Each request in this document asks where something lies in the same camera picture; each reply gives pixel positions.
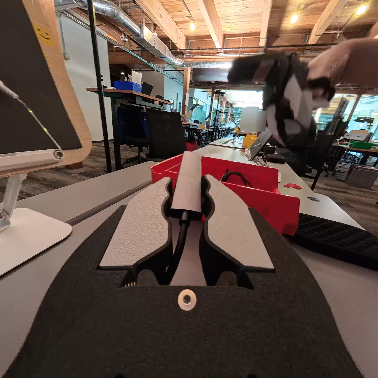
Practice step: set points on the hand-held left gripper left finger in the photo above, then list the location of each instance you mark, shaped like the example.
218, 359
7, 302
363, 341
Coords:
138, 233

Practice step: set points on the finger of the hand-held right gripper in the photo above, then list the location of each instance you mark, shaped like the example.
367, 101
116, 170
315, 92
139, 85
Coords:
295, 133
295, 97

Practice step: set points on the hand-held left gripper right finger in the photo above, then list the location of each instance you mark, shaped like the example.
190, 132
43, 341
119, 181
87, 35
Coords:
236, 233

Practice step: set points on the red plastic bin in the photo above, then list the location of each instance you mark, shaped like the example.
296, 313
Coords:
265, 203

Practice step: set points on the grey usb hub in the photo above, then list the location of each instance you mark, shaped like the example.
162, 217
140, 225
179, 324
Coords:
189, 183

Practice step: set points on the person's right forearm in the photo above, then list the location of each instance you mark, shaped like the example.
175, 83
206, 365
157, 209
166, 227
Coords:
363, 59

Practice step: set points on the person's right hand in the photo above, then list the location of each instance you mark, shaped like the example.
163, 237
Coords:
327, 65

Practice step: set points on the tilted black board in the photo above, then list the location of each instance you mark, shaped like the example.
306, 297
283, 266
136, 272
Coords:
260, 146

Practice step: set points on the yellow plastic bin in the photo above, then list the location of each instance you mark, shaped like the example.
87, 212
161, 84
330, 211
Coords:
249, 141

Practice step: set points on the red clamp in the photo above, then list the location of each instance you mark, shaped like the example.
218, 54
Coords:
293, 186

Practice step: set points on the green plastic bin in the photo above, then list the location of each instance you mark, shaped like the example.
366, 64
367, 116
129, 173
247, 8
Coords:
361, 145

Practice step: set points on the grey storage box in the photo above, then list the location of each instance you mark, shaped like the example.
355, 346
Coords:
361, 177

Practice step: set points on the dark ribbed object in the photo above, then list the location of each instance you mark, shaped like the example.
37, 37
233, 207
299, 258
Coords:
333, 239

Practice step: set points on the black rectangular panel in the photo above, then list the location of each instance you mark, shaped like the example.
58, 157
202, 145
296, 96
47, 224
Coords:
165, 133

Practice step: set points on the blue office chair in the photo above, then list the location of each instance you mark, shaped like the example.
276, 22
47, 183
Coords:
133, 127

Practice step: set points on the blue plastic bin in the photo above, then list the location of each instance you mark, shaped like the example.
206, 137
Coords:
127, 86

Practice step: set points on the wooden top desk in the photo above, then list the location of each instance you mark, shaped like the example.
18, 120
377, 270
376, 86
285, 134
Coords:
127, 94

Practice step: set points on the silver ventilation ducts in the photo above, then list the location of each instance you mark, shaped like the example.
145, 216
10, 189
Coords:
118, 14

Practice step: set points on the black boom pole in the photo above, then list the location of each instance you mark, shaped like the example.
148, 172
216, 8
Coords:
99, 88

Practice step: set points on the wooden board with black panel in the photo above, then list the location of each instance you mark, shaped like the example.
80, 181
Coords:
29, 88

